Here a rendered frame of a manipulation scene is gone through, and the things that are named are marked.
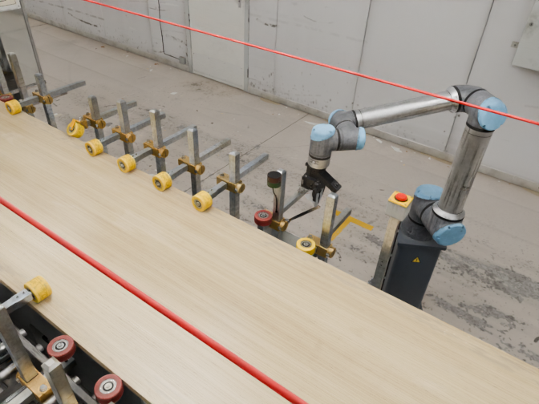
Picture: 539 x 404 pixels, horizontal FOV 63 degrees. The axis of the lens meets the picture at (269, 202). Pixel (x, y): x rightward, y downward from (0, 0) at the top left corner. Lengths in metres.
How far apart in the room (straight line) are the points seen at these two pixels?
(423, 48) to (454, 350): 3.10
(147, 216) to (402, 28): 3.03
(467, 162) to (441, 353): 0.85
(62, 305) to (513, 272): 2.83
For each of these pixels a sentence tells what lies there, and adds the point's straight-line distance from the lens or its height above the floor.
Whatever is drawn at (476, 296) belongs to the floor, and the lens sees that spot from 3.19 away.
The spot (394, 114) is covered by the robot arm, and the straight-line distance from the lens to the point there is 1.95.
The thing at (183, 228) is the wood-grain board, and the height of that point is 0.90.
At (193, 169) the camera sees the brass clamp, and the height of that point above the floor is 0.95.
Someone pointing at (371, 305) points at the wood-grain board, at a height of 0.90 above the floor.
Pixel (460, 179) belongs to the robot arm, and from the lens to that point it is 2.11.
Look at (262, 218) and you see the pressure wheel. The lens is 1.94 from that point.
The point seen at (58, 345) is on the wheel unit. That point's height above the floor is 0.91.
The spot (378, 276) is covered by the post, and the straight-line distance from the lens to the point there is 1.86.
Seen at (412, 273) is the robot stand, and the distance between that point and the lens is 2.60.
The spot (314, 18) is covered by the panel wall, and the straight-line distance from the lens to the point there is 4.69.
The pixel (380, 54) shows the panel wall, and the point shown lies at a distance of 4.43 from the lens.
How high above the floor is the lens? 2.13
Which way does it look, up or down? 37 degrees down
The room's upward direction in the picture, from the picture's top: 3 degrees clockwise
